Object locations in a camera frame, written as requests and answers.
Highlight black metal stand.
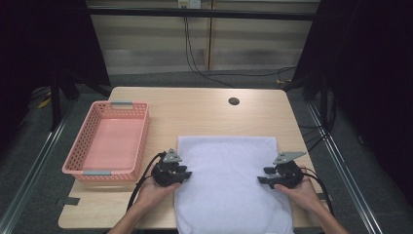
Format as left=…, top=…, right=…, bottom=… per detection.
left=281, top=72, right=337, bottom=133
left=49, top=72, right=113, bottom=132

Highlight person's right hand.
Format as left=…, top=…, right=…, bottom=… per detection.
left=274, top=165, right=323, bottom=215

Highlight yellow floor item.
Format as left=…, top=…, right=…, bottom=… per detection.
left=36, top=97, right=53, bottom=109

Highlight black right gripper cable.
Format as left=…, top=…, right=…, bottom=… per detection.
left=300, top=167, right=335, bottom=216

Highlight black floor cables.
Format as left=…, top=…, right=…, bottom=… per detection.
left=297, top=122, right=329, bottom=153

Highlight person's left hand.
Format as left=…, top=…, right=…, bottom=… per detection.
left=133, top=175, right=182, bottom=213

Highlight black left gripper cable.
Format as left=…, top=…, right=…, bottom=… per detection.
left=126, top=150, right=168, bottom=213

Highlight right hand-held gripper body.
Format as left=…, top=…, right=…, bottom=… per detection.
left=270, top=150, right=308, bottom=190

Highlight black horizontal bar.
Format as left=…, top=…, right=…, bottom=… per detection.
left=86, top=7, right=320, bottom=22

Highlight pink plastic basket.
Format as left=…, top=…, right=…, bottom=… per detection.
left=61, top=99, right=151, bottom=182

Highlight black curtain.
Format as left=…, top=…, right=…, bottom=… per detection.
left=291, top=0, right=413, bottom=199
left=0, top=0, right=112, bottom=157

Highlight metal floor rail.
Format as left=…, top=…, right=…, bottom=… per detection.
left=0, top=101, right=78, bottom=234
left=306, top=100, right=385, bottom=234

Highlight black hanging cable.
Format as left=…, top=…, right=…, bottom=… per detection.
left=183, top=16, right=297, bottom=89

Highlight white printed garment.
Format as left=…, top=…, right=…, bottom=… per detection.
left=173, top=135, right=295, bottom=234

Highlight white wall outlet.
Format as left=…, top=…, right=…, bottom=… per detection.
left=177, top=0, right=203, bottom=10

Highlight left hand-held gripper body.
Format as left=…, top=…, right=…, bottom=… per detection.
left=150, top=147, right=187, bottom=187

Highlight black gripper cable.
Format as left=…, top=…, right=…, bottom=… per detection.
left=300, top=167, right=335, bottom=216
left=126, top=150, right=168, bottom=213

